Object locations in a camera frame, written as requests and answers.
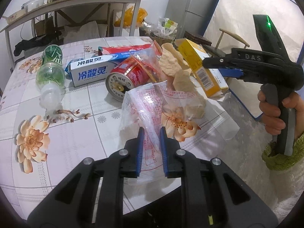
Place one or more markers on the red orange snack wrapper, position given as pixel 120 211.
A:
pixel 148 60

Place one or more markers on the red drink can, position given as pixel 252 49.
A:
pixel 124 77

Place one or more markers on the grey side table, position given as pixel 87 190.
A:
pixel 61 4

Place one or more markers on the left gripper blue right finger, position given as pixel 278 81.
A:
pixel 163 141

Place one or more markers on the wooden chair right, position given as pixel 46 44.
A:
pixel 226 41

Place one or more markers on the right hand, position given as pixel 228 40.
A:
pixel 273 124

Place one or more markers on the black clothing pile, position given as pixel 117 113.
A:
pixel 38 41

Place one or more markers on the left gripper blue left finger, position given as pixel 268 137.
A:
pixel 139 147

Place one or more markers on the yellow white carton box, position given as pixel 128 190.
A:
pixel 211 80

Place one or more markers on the clear red printed plastic bag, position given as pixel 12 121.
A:
pixel 151 107

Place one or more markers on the white mattress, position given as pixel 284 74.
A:
pixel 237 16

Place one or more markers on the dark wooden stool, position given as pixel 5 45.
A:
pixel 198 39

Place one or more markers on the cardboard box with bags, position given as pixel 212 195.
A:
pixel 164 31

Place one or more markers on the grey refrigerator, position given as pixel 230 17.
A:
pixel 192 16

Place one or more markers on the brown paper bag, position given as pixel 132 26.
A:
pixel 174 66

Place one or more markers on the red rice bag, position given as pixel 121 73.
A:
pixel 120 49

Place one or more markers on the green plastic bottle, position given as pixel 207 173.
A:
pixel 50 78

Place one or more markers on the blue white toothpaste box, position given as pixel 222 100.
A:
pixel 84 71

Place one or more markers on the yellow plastic bag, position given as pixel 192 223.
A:
pixel 142 14

